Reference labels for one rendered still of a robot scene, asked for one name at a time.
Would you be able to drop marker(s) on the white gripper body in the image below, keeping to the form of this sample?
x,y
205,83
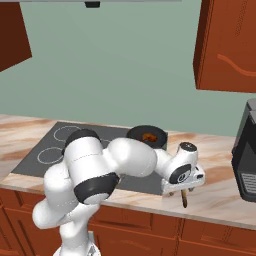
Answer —
x,y
180,186

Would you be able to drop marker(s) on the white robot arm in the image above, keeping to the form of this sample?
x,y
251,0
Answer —
x,y
86,160

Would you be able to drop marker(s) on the wooden spatula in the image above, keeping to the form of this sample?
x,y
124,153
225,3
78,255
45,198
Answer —
x,y
184,200

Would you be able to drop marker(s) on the brown chicken piece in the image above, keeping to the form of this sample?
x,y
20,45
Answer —
x,y
149,137

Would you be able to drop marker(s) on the red-brown drawer front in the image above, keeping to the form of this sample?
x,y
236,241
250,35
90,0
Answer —
x,y
220,235
140,221
16,198

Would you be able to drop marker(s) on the black frying pan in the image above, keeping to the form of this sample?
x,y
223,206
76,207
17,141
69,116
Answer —
x,y
158,133

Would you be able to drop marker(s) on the black countertop appliance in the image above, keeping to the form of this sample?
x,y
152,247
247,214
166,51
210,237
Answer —
x,y
245,156

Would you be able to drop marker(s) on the red-brown cupboard door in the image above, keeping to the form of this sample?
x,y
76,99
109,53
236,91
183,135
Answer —
x,y
133,245
216,250
20,233

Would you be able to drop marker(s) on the dark grey hob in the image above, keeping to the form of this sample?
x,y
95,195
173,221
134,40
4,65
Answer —
x,y
40,166

